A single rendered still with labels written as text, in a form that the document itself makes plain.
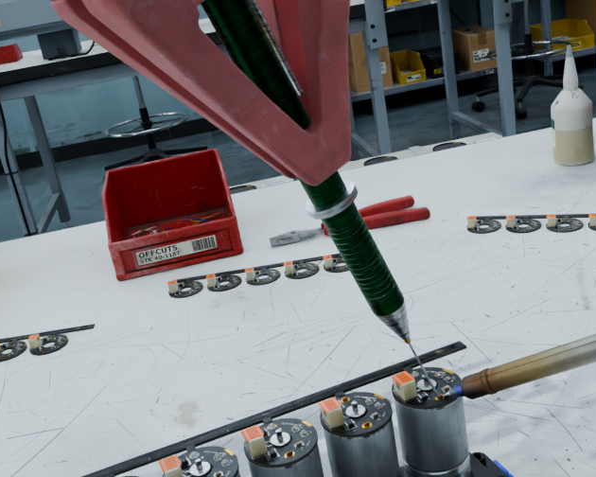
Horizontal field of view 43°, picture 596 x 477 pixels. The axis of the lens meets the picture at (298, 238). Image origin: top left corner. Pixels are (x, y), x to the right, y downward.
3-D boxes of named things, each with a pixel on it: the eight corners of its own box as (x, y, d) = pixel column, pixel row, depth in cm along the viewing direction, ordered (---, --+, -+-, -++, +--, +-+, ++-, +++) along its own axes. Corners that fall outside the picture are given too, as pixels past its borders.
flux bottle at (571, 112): (582, 151, 68) (578, 39, 65) (602, 161, 65) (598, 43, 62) (546, 159, 68) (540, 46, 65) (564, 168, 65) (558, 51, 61)
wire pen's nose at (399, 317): (384, 342, 25) (365, 309, 24) (408, 321, 25) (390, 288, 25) (403, 354, 24) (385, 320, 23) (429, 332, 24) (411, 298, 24)
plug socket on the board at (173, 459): (193, 481, 24) (188, 464, 24) (166, 490, 24) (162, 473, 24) (187, 467, 25) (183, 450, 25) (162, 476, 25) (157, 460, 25)
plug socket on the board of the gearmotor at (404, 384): (424, 394, 27) (422, 378, 26) (402, 402, 26) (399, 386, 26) (412, 383, 27) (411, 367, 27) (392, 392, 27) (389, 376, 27)
